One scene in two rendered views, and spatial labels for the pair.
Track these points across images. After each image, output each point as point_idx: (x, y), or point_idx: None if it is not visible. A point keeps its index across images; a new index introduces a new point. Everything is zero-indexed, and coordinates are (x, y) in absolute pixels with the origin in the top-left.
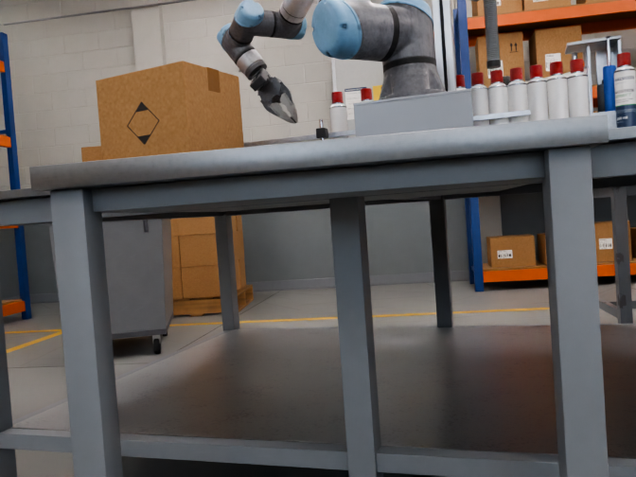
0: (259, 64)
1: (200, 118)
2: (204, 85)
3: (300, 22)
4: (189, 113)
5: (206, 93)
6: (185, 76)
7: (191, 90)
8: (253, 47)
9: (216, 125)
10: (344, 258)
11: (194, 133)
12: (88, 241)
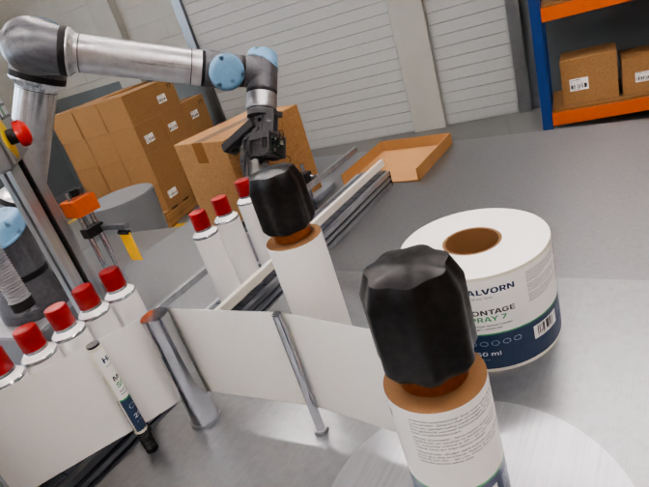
0: (246, 115)
1: (200, 187)
2: (194, 159)
3: (200, 84)
4: (191, 185)
5: (198, 166)
6: (179, 157)
7: (186, 167)
8: (249, 88)
9: (214, 191)
10: None
11: (200, 200)
12: None
